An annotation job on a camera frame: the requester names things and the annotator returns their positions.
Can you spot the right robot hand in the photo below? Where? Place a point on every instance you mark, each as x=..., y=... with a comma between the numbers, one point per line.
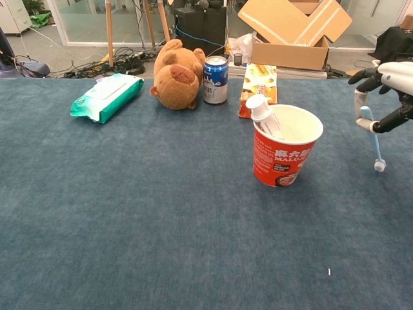
x=368, y=82

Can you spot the light blue toothbrush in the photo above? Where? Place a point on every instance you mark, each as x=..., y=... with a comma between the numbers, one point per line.
x=374, y=142

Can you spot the white toothpaste tube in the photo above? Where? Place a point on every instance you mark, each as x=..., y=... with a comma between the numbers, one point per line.
x=259, y=108

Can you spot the red paper noodle cup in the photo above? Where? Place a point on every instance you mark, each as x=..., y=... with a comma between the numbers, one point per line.
x=280, y=161

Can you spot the open cardboard box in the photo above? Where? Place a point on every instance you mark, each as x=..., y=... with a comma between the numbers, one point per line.
x=290, y=55

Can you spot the orange biscuit box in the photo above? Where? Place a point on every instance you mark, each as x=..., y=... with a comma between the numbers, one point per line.
x=259, y=84

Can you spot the black stand base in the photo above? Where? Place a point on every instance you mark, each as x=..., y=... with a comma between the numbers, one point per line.
x=335, y=72

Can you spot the black cloth cover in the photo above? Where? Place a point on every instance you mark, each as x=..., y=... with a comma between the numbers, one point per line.
x=395, y=45

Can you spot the aluminium profile rails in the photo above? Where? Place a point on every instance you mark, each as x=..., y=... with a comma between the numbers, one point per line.
x=300, y=73

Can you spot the black mesh pen cup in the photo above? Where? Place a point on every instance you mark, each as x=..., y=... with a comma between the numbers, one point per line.
x=238, y=59

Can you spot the white plastic bag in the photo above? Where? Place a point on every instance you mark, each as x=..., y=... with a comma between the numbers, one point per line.
x=240, y=43

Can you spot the blue white drink can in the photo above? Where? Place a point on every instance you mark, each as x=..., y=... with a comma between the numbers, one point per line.
x=215, y=77

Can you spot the black cabinet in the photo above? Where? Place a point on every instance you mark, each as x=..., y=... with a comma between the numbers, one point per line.
x=200, y=26

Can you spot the brown plush capybara toy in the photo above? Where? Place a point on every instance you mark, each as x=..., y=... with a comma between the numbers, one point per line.
x=174, y=77

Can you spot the wooden easel leg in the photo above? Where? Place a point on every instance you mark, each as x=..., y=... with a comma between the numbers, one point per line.
x=164, y=19
x=149, y=22
x=109, y=32

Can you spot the blue table cloth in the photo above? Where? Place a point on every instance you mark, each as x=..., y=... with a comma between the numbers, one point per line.
x=193, y=242

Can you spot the green wet wipes pack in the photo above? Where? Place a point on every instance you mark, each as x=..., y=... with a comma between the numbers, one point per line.
x=106, y=97

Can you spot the dark blue seat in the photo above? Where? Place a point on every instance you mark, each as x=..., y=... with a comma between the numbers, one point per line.
x=35, y=68

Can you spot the green bag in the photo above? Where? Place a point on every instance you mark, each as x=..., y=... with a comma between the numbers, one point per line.
x=40, y=20

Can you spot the green potted plant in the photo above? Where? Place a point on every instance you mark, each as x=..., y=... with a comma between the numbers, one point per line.
x=34, y=6

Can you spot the white cabinet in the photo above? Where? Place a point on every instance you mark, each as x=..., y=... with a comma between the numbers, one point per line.
x=13, y=16

